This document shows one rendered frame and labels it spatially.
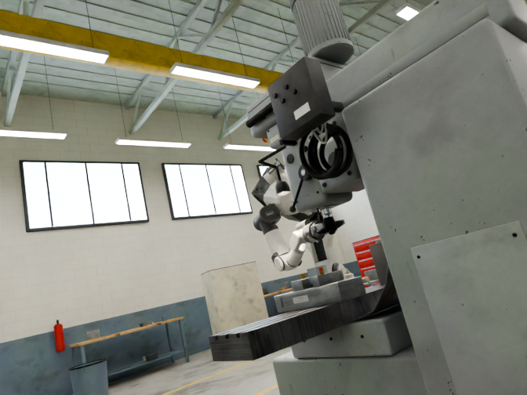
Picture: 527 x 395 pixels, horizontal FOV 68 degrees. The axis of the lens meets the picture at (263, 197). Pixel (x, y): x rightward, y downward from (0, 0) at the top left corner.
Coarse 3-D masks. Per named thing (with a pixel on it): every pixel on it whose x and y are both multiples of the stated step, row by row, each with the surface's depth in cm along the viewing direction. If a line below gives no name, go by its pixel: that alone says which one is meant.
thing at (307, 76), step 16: (304, 64) 127; (320, 64) 132; (288, 80) 133; (304, 80) 127; (320, 80) 129; (272, 96) 138; (288, 96) 134; (304, 96) 128; (320, 96) 126; (288, 112) 134; (304, 112) 128; (320, 112) 123; (288, 128) 134; (304, 128) 132
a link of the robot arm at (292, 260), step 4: (292, 252) 197; (280, 256) 207; (284, 256) 206; (288, 256) 201; (292, 256) 198; (296, 256) 196; (300, 256) 197; (284, 260) 204; (288, 260) 201; (292, 260) 199; (296, 260) 198; (300, 260) 201; (288, 264) 203; (292, 264) 201; (296, 264) 201; (300, 264) 209; (288, 268) 204; (292, 268) 204
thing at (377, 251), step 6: (378, 240) 182; (372, 246) 182; (378, 246) 180; (372, 252) 182; (378, 252) 180; (378, 258) 180; (384, 258) 178; (378, 264) 180; (384, 264) 178; (378, 270) 180; (384, 270) 178; (378, 276) 180; (384, 276) 178; (384, 282) 178
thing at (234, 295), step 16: (208, 272) 756; (224, 272) 759; (240, 272) 774; (256, 272) 790; (208, 288) 764; (224, 288) 748; (240, 288) 763; (256, 288) 779; (208, 304) 772; (224, 304) 739; (240, 304) 753; (256, 304) 769; (224, 320) 730; (240, 320) 744; (256, 320) 759
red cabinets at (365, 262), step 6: (366, 240) 696; (372, 240) 687; (354, 246) 712; (360, 246) 704; (366, 246) 695; (360, 252) 703; (366, 252) 695; (360, 258) 704; (366, 258) 696; (372, 258) 686; (360, 264) 704; (366, 264) 695; (372, 264) 688; (360, 270) 705; (366, 270) 695; (378, 282) 679
